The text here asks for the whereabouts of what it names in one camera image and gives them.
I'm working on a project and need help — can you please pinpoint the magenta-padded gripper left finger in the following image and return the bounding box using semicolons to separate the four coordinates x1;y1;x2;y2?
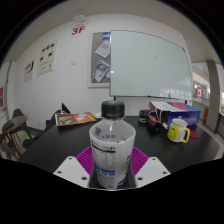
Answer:
53;146;98;189

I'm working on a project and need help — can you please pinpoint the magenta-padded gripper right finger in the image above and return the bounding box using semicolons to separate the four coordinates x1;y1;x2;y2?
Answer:
127;146;172;190

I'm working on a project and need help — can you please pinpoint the clear black-capped drink bottle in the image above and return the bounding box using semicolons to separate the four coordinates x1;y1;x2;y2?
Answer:
88;99;137;191

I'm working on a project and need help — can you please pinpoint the white and yellow mug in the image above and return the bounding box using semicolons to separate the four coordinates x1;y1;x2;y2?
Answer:
166;117;191;144

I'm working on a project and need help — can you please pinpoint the black and red tool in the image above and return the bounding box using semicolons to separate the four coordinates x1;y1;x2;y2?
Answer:
138;108;168;133

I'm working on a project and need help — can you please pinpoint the colourful flat book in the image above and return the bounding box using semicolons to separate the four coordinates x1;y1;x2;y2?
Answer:
54;111;98;127

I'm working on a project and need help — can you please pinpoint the blue and pink cardboard box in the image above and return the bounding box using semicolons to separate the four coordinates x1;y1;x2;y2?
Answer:
148;100;202;128

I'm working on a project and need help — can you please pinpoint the red fire extinguisher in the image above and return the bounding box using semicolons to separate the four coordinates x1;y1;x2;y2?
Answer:
203;107;210;123

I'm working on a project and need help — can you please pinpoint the dark grey chair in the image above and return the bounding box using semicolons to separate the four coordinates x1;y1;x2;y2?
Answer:
11;108;25;119

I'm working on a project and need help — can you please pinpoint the large whiteboard on stand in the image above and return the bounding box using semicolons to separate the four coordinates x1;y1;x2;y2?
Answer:
109;29;194;101

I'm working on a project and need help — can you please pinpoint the grey pin board with papers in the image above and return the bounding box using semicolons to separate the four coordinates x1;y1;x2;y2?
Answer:
87;31;112;89

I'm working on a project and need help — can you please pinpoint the red and white wall sign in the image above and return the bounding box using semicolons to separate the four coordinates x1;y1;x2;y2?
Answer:
196;85;205;98

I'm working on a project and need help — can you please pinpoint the small white wall poster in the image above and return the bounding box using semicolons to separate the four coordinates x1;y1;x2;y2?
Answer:
23;59;36;83

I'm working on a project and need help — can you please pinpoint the large white wall poster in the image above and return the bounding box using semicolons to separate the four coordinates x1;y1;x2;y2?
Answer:
36;40;58;77

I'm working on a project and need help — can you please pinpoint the red wall lettering sign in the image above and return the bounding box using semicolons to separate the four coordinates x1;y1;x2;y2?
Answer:
70;25;87;36

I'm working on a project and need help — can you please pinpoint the white wall-mounted fixture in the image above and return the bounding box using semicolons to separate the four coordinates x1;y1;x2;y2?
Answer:
72;14;90;28

